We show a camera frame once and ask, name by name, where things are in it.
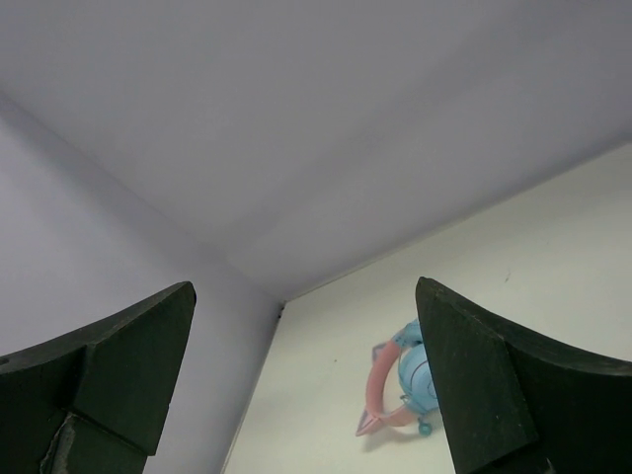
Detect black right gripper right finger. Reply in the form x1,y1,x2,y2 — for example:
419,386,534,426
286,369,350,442
416,277,631,473

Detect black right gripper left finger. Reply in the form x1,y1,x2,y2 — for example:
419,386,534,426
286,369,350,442
1,281,197,473

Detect pink blue cat-ear headphones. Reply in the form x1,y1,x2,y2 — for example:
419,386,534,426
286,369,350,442
355,320,439,436

